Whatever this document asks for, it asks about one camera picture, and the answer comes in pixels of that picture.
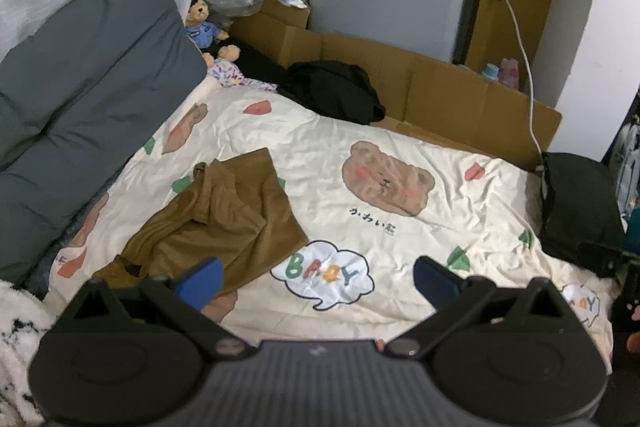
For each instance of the flat cardboard sheet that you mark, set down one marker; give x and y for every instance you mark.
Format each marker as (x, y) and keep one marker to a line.
(450, 97)

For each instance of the pink container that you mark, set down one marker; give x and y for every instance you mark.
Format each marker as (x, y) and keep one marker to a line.
(509, 72)

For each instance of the plush toy in floral clothes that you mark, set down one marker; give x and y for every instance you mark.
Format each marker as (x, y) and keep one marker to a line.
(225, 69)

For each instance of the black knit cloth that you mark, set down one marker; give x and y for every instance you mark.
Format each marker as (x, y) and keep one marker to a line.
(580, 202)

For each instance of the grey quilted cushion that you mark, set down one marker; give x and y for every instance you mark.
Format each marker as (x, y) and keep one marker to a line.
(90, 82)

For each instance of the white fluffy blanket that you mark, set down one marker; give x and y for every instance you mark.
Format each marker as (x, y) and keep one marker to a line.
(20, 347)

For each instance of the black pink-printed cloth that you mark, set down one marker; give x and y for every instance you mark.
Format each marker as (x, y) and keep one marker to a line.
(627, 302)

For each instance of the brown t-shirt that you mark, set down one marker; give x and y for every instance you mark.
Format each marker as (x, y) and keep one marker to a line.
(225, 227)

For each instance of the teddy bear in blue shirt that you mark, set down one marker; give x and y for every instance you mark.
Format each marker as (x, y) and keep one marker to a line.
(200, 29)

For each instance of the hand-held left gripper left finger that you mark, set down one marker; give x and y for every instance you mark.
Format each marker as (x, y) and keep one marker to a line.
(202, 282)

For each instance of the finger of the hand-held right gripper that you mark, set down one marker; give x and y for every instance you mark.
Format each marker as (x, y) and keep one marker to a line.
(600, 257)

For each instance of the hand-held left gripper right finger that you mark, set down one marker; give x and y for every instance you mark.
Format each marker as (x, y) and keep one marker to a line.
(435, 282)

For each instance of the crumpled black garment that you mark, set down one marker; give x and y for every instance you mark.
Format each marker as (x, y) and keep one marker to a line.
(330, 92)

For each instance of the bear printed cream blanket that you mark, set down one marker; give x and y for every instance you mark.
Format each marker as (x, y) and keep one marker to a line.
(310, 132)

